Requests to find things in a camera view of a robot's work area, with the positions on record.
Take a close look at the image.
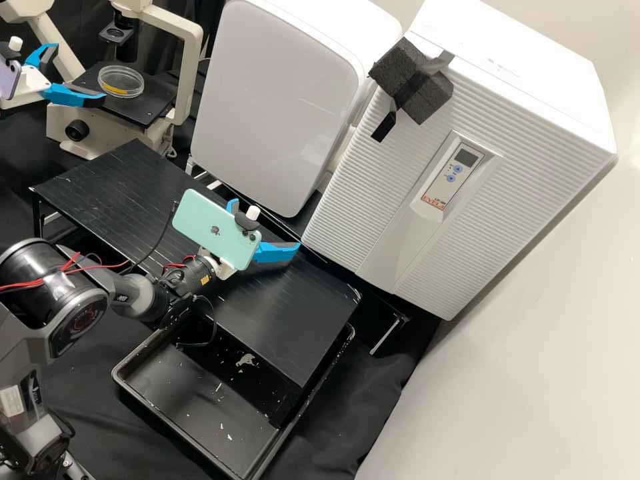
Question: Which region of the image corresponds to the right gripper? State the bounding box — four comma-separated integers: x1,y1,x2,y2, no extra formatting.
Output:
197,199,301,279

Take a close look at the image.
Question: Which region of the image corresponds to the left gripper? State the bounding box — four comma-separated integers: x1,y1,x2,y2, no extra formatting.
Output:
15,43,107,109

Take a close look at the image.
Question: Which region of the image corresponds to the petri dish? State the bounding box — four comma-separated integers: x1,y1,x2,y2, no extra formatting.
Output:
97,65,146,99

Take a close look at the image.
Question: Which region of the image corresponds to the cream microscope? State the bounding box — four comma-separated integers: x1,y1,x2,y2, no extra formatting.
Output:
0,0,205,161

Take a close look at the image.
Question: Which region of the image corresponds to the white box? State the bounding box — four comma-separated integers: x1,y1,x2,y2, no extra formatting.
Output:
189,0,403,219

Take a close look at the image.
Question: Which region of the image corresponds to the black platform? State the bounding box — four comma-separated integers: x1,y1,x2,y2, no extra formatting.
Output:
29,139,362,429
185,155,411,357

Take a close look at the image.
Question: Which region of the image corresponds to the black tray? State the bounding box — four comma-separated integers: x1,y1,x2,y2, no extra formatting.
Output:
111,322,357,480

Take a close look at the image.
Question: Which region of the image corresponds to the incubator door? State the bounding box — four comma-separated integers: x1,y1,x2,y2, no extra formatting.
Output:
299,35,619,321

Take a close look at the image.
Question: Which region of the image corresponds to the white incubator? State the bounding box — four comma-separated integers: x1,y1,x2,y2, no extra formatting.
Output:
402,0,619,156

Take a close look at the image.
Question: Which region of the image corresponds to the right wrist camera phone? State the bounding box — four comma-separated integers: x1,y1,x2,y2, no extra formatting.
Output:
172,189,263,272

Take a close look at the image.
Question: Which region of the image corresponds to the wrist camera phone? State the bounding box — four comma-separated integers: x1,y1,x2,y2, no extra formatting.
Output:
172,189,263,272
0,35,25,100

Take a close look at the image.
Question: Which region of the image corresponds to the left wrist camera phone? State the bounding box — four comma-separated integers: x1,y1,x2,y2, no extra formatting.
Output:
0,35,25,100

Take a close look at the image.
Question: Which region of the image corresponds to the black cable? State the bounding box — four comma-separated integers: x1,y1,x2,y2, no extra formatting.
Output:
173,293,219,349
132,199,181,273

